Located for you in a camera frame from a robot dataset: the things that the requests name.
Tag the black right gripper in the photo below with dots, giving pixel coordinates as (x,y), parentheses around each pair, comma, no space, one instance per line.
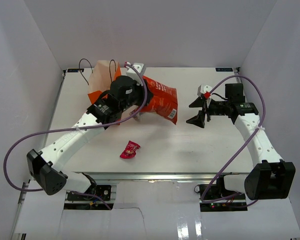
(198,120)

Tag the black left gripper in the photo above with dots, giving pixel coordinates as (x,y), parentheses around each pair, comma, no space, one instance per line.
(141,89)

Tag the large red chip bag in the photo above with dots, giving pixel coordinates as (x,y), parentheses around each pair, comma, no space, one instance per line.
(163,100)

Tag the red snack packet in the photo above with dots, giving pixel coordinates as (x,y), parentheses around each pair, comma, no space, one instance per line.
(130,150)

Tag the silver snack packet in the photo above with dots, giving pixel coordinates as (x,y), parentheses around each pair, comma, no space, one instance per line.
(138,116)

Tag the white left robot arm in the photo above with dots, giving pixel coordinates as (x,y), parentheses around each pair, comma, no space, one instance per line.
(46,165)

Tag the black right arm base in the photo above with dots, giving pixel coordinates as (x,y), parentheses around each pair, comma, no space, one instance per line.
(221,201)

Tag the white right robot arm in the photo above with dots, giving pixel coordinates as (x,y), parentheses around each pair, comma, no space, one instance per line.
(271,176)

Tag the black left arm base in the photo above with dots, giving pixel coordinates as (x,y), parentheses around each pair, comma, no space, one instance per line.
(99,192)

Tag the orange paper bag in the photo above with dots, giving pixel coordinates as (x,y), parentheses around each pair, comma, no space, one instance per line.
(100,80)

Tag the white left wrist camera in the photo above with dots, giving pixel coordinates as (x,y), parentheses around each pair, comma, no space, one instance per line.
(135,70)

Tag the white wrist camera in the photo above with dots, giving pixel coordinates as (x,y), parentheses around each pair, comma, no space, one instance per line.
(204,91)
(135,70)

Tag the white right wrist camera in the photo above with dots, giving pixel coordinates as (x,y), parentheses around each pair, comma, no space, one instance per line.
(204,91)

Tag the aluminium table frame rail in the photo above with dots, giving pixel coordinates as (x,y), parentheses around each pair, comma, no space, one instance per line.
(168,151)

